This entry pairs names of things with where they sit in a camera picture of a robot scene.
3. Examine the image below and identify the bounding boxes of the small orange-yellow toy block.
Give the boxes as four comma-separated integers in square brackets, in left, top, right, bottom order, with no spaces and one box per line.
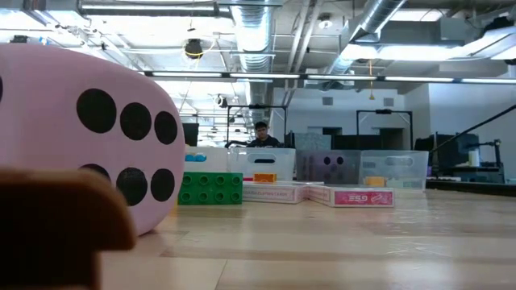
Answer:
[252,172,278,184]

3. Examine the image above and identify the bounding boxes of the white playing card box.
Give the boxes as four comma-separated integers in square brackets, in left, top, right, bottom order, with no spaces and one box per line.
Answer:
[241,180,310,205]

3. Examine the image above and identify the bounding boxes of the purple foam die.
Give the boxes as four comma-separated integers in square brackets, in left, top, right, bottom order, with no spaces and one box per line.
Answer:
[302,151,356,184]

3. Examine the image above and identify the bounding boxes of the red playing card box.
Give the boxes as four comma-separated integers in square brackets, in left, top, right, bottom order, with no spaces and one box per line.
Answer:
[306,183,396,209]

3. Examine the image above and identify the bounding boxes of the pink foam die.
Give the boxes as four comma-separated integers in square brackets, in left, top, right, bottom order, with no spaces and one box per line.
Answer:
[0,43,186,237]

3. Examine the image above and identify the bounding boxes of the brown toy block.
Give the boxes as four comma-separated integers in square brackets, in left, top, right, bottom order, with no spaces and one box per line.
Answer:
[0,167,137,290]

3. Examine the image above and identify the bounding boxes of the person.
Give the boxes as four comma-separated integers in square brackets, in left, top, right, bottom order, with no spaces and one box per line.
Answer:
[245,121,283,149]

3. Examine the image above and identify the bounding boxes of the clear plastic bin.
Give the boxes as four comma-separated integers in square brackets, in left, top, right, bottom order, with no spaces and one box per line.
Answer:
[227,147,298,182]
[359,150,430,191]

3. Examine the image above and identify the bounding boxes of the grey plastic bin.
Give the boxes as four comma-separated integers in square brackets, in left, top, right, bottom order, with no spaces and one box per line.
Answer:
[294,149,363,186]

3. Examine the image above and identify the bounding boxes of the white plastic bin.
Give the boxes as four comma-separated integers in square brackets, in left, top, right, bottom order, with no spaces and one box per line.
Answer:
[183,145,231,174]

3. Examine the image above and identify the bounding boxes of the black monitor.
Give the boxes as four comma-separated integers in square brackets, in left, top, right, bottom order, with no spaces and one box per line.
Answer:
[181,122,200,147]

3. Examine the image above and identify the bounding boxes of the long ceiling light strip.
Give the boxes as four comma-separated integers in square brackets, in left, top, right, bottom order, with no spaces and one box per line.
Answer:
[136,70,516,85]

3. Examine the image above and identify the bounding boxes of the dark green toy block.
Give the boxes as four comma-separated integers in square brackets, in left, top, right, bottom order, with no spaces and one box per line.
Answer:
[177,172,244,206]

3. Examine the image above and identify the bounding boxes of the black desk with equipment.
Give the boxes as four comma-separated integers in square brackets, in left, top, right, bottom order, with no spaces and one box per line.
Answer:
[414,131,507,184]

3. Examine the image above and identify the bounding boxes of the thin black bar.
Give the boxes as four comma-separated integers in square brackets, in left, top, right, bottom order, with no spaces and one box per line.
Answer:
[429,103,516,158]

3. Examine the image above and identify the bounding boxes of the black stand frame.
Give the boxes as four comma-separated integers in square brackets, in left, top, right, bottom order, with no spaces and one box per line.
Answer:
[355,108,414,151]
[225,104,289,149]

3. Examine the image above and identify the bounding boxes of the silver ventilation duct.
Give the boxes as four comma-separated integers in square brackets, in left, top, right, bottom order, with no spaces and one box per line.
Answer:
[228,0,280,104]
[330,0,408,76]

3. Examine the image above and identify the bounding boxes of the yellow hanging cord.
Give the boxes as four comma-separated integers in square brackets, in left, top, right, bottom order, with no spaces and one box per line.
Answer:
[368,59,377,102]

